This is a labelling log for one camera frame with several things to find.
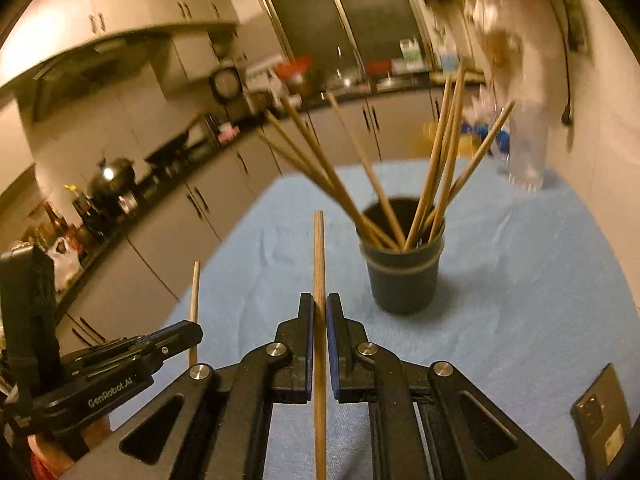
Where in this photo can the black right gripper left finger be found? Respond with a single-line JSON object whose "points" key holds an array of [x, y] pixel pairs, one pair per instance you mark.
{"points": [[212, 424]]}

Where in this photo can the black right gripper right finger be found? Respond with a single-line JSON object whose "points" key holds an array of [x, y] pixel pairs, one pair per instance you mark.
{"points": [[427, 422]]}

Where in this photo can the left hand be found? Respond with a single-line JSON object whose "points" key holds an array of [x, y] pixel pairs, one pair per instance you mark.
{"points": [[48, 460]]}

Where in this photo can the black smartphone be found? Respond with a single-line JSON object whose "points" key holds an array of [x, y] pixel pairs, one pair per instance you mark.
{"points": [[602, 422]]}

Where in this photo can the blue table cloth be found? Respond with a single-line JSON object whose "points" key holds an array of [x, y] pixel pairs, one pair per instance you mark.
{"points": [[530, 301]]}

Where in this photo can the dark cylindrical utensil holder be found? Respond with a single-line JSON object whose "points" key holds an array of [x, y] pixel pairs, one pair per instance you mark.
{"points": [[404, 283]]}

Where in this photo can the wooden chopstick in holder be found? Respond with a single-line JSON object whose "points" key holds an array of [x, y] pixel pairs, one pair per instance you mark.
{"points": [[296, 158], [428, 185], [434, 218], [373, 178]]}

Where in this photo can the steel pot with lid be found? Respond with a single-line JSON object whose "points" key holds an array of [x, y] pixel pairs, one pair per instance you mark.
{"points": [[114, 178]]}

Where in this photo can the frosted glass mug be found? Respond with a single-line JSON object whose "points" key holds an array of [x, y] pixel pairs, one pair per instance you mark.
{"points": [[529, 129]]}

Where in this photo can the rice cooker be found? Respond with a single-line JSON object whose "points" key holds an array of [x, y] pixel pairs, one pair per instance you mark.
{"points": [[227, 88]]}

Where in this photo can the range hood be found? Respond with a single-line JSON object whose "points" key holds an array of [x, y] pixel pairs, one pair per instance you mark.
{"points": [[81, 71]]}

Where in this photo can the red basin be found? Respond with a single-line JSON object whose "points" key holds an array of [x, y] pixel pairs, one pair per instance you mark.
{"points": [[293, 68]]}

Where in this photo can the white detergent bottle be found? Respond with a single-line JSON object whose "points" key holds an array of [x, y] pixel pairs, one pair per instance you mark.
{"points": [[411, 50]]}

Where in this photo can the black wok with handle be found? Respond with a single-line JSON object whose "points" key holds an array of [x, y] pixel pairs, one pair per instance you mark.
{"points": [[167, 153]]}

